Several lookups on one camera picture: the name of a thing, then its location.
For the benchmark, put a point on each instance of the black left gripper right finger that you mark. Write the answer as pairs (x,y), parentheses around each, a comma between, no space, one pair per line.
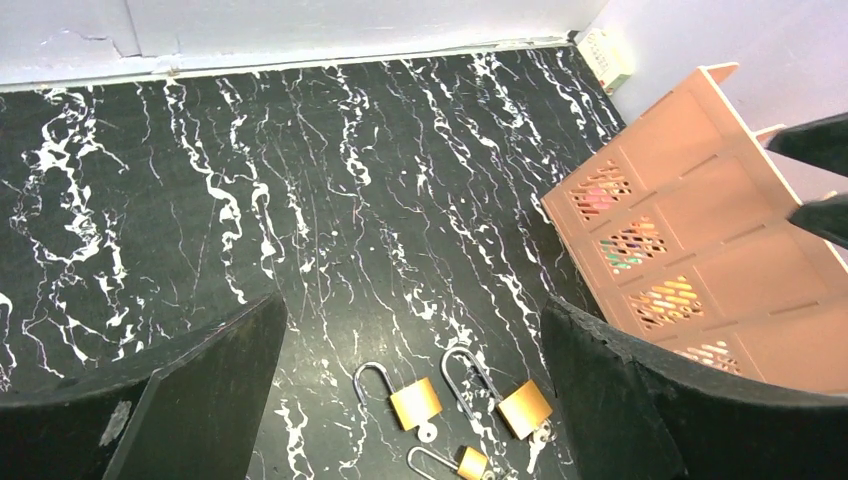
(633,410)

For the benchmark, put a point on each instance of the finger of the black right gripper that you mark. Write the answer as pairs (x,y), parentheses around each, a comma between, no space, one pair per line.
(821,143)
(826,219)

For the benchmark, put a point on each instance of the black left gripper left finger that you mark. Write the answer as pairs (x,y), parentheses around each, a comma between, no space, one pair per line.
(189,408)

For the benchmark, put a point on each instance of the small brass padlock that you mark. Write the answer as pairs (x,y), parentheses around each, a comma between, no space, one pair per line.
(473,465)

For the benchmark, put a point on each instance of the silver key of medium padlock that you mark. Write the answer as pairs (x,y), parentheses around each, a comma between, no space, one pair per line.
(427,432)

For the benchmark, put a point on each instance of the medium brass padlock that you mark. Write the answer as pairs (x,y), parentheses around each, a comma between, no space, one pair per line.
(413,404)

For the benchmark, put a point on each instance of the silver keys of large padlock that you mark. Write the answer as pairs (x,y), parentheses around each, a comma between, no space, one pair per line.
(538,447)

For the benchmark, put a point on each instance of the large brass padlock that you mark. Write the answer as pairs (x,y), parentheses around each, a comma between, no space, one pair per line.
(525,411)

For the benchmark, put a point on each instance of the pink perforated organizer rack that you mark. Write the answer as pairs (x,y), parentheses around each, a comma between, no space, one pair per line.
(680,227)

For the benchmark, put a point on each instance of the white green small box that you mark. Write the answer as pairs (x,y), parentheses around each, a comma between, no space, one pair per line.
(604,54)

